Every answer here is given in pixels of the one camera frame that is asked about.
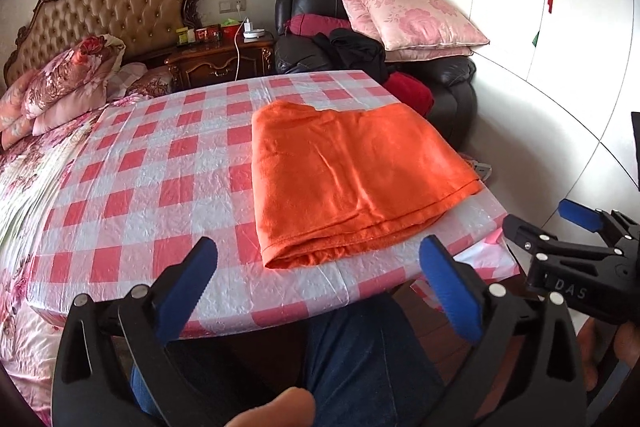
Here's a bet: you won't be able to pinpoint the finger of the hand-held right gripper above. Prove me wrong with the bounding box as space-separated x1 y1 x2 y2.
557 198 640 249
501 213 622 266

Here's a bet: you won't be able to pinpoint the floral bed pillows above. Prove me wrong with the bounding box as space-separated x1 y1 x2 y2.
0 33 127 148

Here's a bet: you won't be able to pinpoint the black clothes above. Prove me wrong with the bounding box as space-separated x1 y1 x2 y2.
312 28 389 84

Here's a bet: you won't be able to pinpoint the maroon floral pillow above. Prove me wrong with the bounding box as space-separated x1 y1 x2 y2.
107 62 177 100

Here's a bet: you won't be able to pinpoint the floral bed sheet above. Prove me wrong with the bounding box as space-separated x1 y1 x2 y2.
0 106 107 408

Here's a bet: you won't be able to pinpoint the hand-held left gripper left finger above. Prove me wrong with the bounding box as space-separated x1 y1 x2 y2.
51 236 219 427

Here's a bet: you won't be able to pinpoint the orange pants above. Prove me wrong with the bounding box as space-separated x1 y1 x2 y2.
251 101 485 270

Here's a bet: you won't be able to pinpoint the white cable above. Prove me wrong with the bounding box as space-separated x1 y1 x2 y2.
233 4 252 81

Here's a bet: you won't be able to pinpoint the maroon bolster cushion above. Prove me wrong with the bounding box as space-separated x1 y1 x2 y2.
283 13 352 38

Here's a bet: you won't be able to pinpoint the carved wooden nightstand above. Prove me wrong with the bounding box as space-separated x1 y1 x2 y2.
145 37 277 90

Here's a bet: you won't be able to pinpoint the pink floral pillow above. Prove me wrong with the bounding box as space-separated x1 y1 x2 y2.
338 0 474 63
341 0 491 50

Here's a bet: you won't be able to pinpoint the red cloth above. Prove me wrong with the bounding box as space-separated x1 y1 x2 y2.
382 72 434 118

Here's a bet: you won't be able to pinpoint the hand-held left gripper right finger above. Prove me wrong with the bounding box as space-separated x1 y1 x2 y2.
419 234 587 427

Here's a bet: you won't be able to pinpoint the person's leg in blue jeans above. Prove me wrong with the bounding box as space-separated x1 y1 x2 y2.
130 356 167 414
299 294 447 427

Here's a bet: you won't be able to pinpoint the person's right hand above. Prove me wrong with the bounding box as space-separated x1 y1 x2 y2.
575 317 640 396

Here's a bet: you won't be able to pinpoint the pink checkered tablecloth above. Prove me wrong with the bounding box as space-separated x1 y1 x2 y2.
27 69 521 341

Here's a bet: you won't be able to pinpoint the person's left hand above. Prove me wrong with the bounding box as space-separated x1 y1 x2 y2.
222 387 317 427

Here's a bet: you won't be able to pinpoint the tufted carved headboard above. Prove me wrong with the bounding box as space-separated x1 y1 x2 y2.
4 0 203 88

